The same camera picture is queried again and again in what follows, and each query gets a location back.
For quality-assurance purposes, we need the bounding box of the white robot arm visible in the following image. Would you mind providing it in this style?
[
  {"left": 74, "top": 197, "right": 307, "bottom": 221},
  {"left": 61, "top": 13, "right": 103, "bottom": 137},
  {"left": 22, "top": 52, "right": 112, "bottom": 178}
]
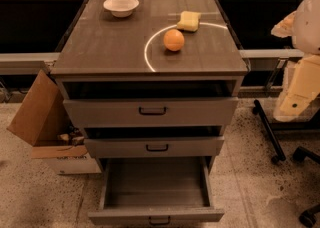
[{"left": 271, "top": 0, "right": 320, "bottom": 122}]

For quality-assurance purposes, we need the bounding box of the open cardboard box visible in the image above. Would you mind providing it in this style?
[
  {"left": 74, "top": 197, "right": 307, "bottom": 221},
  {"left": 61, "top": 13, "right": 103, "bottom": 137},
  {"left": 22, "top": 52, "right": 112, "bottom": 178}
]
[{"left": 7, "top": 71, "right": 101, "bottom": 175}]

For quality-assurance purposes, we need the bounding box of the black chair base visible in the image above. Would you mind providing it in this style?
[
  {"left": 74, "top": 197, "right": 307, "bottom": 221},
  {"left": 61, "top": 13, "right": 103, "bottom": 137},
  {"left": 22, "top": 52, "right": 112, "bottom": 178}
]
[{"left": 292, "top": 145, "right": 320, "bottom": 228}]

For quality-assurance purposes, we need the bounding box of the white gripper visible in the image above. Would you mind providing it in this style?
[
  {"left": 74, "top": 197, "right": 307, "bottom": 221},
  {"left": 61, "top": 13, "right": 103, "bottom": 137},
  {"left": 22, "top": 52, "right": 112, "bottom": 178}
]
[{"left": 273, "top": 54, "right": 320, "bottom": 122}]

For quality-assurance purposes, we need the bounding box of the grey bottom drawer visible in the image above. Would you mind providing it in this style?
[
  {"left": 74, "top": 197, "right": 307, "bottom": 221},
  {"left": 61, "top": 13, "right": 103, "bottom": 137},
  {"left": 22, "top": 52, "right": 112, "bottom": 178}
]
[{"left": 88, "top": 157, "right": 224, "bottom": 227}]

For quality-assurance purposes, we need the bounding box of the grey middle drawer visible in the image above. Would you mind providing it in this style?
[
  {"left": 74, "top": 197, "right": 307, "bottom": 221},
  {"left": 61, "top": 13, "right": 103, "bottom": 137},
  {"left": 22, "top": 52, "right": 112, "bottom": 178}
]
[{"left": 85, "top": 136, "right": 224, "bottom": 158}]

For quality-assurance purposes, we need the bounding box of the white bowl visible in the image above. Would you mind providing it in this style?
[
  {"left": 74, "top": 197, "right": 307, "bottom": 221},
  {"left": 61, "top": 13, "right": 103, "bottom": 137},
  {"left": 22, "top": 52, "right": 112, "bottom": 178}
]
[{"left": 103, "top": 0, "right": 139, "bottom": 18}]

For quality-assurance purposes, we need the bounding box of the grey top drawer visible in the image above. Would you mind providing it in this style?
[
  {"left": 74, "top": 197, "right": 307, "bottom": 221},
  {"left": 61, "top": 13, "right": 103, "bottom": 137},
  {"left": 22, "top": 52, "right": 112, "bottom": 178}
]
[{"left": 63, "top": 97, "right": 238, "bottom": 128}]

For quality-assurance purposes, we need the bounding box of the orange ball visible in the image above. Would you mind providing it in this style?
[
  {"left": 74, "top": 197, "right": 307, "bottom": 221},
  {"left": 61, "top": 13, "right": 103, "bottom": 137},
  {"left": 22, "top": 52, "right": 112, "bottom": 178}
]
[{"left": 163, "top": 29, "right": 185, "bottom": 52}]

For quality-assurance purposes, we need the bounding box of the yellow sponge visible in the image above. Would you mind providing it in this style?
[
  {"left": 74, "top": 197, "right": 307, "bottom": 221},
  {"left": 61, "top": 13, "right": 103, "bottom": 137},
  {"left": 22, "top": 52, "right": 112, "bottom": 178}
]
[{"left": 177, "top": 11, "right": 201, "bottom": 32}]

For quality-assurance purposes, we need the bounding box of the grey drawer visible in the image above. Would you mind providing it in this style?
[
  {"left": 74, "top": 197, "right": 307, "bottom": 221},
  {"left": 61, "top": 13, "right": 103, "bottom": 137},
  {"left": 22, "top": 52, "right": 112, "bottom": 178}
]
[
  {"left": 63, "top": 97, "right": 238, "bottom": 128},
  {"left": 88, "top": 157, "right": 224, "bottom": 227},
  {"left": 85, "top": 136, "right": 224, "bottom": 158}
]

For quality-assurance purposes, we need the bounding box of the grey drawer cabinet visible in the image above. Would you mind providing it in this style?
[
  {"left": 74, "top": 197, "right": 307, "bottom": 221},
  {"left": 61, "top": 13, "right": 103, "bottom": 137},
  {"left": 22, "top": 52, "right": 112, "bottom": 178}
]
[{"left": 50, "top": 0, "right": 250, "bottom": 173}]

